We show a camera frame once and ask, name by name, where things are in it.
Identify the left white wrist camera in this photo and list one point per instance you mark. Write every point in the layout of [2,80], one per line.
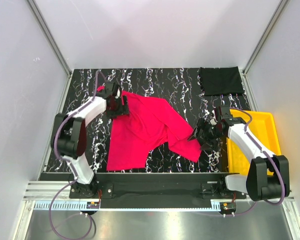
[118,94]

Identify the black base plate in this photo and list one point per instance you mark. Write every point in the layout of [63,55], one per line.
[119,186]

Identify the left aluminium frame post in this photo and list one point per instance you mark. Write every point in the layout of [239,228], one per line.
[34,8]

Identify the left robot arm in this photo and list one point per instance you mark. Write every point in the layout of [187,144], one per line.
[69,134]

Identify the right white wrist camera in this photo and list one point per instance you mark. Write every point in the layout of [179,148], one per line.
[213,122]

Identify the right connector block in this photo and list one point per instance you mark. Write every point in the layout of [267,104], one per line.
[229,206]

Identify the yellow plastic bin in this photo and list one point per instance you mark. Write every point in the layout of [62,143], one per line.
[263,127]

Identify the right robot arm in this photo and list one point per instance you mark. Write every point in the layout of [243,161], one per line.
[268,175]

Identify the connector block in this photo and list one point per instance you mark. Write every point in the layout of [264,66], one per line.
[93,204]
[229,206]

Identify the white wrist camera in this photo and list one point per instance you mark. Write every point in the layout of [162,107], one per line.
[118,94]
[213,122]

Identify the left connector block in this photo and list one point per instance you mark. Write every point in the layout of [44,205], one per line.
[93,204]

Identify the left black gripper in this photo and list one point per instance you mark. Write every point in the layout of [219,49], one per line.
[125,105]

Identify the right aluminium frame post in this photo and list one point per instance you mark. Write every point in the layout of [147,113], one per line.
[265,35]

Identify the slotted cable duct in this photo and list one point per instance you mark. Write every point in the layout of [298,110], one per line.
[183,204]

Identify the pink t shirt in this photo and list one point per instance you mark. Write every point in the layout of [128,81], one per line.
[151,122]

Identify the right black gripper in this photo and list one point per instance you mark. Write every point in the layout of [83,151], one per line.
[205,133]

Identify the folded black t shirt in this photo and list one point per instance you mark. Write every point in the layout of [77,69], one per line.
[221,81]

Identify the aluminium frame post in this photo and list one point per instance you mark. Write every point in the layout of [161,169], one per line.
[265,35]
[34,8]

